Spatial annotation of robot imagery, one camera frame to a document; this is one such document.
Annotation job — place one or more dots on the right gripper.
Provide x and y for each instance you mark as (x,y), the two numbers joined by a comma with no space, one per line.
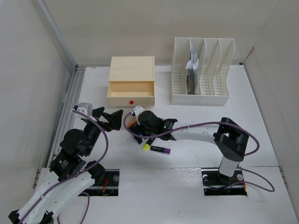
(138,129)

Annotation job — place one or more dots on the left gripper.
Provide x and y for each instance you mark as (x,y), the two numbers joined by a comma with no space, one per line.
(114,118)

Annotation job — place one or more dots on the blue tape dispenser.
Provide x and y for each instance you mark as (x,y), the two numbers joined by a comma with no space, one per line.
(138,139)

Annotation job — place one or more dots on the beige wooden drawer cabinet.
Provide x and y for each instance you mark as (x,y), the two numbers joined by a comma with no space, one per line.
(131,81)

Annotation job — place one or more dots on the grey booklet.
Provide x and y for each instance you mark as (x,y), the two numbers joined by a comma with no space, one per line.
(192,68)

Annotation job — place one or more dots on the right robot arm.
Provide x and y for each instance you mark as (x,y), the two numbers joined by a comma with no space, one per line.
(230,139)

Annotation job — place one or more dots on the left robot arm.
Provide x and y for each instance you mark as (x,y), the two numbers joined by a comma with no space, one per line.
(69,175)

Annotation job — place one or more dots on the orange clip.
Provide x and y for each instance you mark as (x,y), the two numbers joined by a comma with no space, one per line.
(131,122)

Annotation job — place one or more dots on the yellow highlighter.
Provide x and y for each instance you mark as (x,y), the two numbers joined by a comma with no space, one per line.
(147,145)

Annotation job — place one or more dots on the purple highlighter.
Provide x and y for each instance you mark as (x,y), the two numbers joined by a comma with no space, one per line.
(160,150)

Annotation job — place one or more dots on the white file organizer rack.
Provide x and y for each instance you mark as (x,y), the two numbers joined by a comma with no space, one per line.
(215,57)

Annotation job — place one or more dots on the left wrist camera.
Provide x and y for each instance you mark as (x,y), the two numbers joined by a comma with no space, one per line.
(83,110)

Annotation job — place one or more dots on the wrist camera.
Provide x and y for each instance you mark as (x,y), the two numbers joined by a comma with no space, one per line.
(83,110)
(137,110)

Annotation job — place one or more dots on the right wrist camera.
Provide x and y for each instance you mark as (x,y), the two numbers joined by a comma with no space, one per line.
(137,110)

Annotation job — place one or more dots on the aluminium frame rail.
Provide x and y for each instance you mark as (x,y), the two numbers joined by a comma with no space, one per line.
(72,86)

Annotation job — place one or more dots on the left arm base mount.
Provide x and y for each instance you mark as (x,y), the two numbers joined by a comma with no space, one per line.
(109,185)

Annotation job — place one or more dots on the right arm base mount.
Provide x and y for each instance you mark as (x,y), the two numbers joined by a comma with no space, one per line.
(216,184)

